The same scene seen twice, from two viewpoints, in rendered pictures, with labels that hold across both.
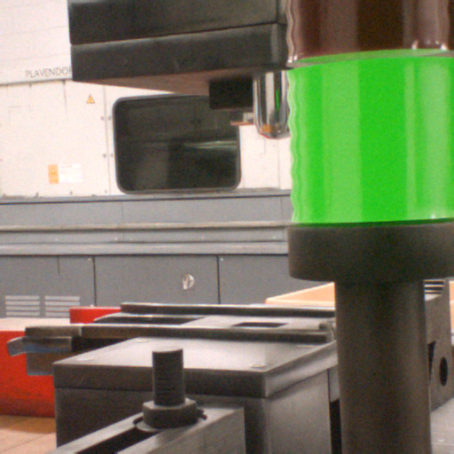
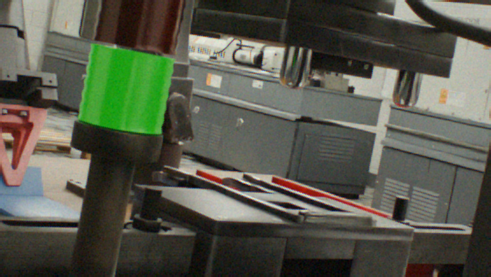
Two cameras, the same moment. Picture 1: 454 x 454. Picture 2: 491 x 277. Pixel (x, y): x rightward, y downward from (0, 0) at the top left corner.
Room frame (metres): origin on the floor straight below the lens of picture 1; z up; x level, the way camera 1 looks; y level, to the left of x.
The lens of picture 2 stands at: (-0.08, -0.23, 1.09)
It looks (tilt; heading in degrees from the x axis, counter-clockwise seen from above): 3 degrees down; 24
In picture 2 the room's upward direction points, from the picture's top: 11 degrees clockwise
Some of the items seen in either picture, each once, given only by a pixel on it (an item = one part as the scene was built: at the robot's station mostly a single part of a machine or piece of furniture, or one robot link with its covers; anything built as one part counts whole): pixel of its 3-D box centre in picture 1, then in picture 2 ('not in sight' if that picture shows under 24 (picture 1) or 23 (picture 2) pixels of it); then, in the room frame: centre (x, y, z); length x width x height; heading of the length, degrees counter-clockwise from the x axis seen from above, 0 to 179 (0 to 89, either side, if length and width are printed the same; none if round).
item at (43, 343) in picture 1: (81, 344); (188, 185); (0.56, 0.07, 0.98); 0.07 x 0.02 x 0.01; 63
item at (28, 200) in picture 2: not in sight; (44, 199); (0.57, 0.21, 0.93); 0.15 x 0.07 x 0.03; 66
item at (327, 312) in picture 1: (270, 329); (311, 213); (0.60, -0.02, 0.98); 0.13 x 0.01 x 0.03; 63
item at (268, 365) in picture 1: (258, 340); (279, 213); (0.55, -0.02, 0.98); 0.20 x 0.10 x 0.01; 153
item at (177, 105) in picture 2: not in sight; (159, 114); (0.86, 0.27, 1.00); 0.09 x 0.06 x 0.06; 70
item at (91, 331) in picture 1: (202, 352); (238, 209); (0.53, 0.01, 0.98); 0.13 x 0.01 x 0.03; 63
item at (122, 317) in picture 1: (159, 322); (258, 190); (0.63, 0.04, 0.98); 0.07 x 0.02 x 0.01; 63
